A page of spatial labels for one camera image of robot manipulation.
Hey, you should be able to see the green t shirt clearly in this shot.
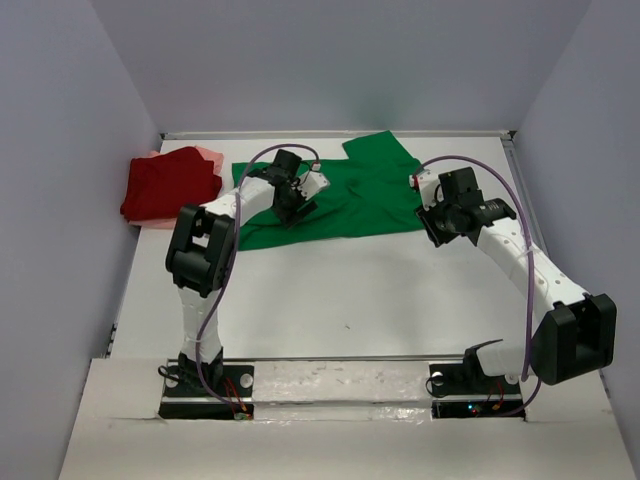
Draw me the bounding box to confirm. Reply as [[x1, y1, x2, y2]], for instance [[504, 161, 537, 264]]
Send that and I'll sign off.
[[239, 131, 422, 251]]

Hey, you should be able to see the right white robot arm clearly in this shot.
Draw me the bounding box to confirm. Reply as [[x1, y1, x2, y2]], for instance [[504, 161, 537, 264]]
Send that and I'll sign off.
[[409, 167, 617, 392]]

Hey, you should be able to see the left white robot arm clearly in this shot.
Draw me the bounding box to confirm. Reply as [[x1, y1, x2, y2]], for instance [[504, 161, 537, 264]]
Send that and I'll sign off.
[[165, 144, 330, 395]]

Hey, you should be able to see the pink folded t shirt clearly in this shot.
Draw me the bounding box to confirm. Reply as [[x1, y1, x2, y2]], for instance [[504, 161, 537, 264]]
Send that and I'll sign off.
[[129, 145, 224, 230]]

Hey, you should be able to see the red folded t shirt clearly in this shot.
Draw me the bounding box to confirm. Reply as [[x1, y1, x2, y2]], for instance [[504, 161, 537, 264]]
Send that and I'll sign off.
[[120, 146, 223, 223]]

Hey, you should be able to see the white front platform board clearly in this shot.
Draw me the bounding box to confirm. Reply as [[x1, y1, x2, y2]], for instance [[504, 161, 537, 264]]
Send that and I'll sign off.
[[61, 359, 634, 479]]

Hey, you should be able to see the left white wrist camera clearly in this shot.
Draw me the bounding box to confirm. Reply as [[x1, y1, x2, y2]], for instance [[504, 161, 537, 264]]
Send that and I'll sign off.
[[296, 170, 330, 200]]

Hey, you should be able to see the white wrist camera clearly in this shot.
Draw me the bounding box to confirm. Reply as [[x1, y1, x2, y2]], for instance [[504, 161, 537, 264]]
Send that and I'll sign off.
[[296, 170, 330, 200], [409, 170, 441, 209]]

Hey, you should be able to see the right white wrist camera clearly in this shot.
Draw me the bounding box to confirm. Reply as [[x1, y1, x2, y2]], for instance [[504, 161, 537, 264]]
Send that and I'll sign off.
[[409, 170, 441, 209]]

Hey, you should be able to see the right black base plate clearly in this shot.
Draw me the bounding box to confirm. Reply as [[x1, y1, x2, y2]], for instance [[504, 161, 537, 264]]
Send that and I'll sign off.
[[425, 363, 525, 420]]

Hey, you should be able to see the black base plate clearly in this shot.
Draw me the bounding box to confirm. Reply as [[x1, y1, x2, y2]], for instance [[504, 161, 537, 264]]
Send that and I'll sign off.
[[157, 362, 254, 421], [425, 363, 525, 420]]

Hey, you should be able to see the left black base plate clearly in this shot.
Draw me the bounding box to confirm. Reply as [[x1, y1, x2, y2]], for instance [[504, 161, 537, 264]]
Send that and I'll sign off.
[[157, 362, 254, 421]]

